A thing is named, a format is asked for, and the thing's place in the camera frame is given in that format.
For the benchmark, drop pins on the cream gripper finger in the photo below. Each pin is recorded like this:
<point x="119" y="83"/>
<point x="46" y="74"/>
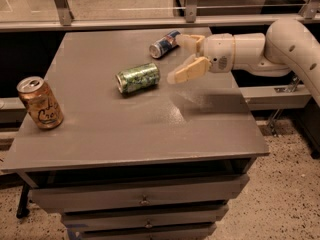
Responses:
<point x="193" y="67"/>

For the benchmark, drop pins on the green soda can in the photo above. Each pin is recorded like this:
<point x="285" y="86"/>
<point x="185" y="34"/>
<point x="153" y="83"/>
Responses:
<point x="137" y="78"/>

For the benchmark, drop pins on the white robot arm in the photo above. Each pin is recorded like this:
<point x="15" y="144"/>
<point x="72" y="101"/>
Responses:
<point x="287" y="46"/>

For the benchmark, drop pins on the blue silver energy drink can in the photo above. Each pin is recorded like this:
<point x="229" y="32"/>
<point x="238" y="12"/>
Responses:
<point x="164" y="45"/>

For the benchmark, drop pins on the orange LaCroix can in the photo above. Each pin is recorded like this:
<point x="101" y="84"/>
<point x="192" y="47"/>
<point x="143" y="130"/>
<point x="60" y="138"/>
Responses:
<point x="40" y="102"/>

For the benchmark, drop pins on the grey drawer cabinet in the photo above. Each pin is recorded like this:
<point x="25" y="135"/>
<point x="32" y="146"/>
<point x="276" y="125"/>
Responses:
<point x="200" y="128"/>

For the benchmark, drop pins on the top grey drawer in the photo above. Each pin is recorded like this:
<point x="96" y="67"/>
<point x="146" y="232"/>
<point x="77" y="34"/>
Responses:
<point x="139" y="194"/>

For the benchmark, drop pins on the grey drawer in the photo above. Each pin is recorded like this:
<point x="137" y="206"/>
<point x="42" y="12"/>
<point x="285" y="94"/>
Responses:
<point x="139" y="194"/>
<point x="168" y="232"/>
<point x="146" y="217"/>

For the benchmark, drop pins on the middle grey drawer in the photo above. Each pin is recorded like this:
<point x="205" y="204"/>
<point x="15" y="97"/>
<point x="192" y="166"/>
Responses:
<point x="146" y="217"/>

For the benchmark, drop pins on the bottom grey drawer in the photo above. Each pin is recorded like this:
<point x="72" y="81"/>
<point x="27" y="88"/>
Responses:
<point x="168" y="232"/>

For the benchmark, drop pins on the grey metal railing frame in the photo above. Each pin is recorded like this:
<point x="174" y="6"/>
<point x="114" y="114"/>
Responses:
<point x="80" y="15"/>

